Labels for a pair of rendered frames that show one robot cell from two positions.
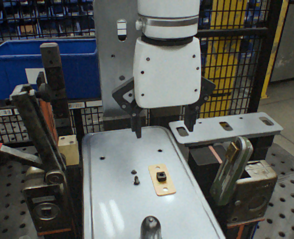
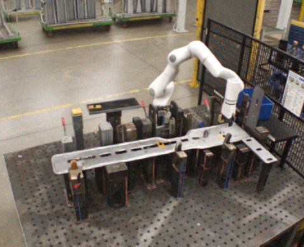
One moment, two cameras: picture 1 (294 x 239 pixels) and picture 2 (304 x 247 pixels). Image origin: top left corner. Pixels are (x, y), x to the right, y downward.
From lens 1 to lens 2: 1.97 m
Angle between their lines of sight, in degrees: 66
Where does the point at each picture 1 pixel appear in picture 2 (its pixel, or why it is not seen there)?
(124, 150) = (231, 130)
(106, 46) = (252, 103)
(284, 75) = not seen: outside the picture
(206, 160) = (239, 146)
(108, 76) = (250, 112)
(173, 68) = (226, 107)
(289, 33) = not seen: outside the picture
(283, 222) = (251, 203)
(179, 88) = (226, 112)
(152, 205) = (214, 136)
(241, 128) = (259, 152)
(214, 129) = (254, 146)
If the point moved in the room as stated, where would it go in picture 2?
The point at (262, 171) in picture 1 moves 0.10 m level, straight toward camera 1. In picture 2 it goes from (230, 146) to (215, 143)
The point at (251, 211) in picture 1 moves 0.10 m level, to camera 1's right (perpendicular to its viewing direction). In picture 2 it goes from (225, 156) to (230, 165)
